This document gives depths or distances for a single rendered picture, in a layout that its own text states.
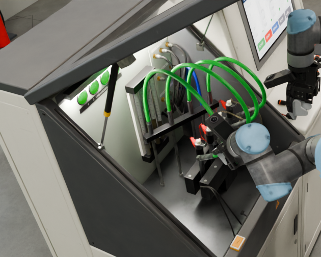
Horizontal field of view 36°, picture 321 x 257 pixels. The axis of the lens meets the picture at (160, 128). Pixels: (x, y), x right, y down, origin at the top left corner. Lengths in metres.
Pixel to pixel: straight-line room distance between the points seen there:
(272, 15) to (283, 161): 1.06
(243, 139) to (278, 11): 1.14
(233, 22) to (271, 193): 0.87
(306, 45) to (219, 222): 0.73
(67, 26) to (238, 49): 0.65
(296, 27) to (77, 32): 0.72
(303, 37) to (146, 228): 0.73
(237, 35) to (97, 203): 0.82
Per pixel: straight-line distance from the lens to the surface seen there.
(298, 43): 1.42
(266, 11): 2.13
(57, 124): 1.47
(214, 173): 1.78
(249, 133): 1.17
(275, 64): 2.19
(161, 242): 1.57
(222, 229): 1.80
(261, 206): 1.70
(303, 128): 1.95
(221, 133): 1.36
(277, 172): 1.21
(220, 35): 1.86
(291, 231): 2.14
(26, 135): 1.64
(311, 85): 1.50
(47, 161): 1.66
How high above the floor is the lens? 2.21
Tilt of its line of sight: 38 degrees down
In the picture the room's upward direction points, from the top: 11 degrees counter-clockwise
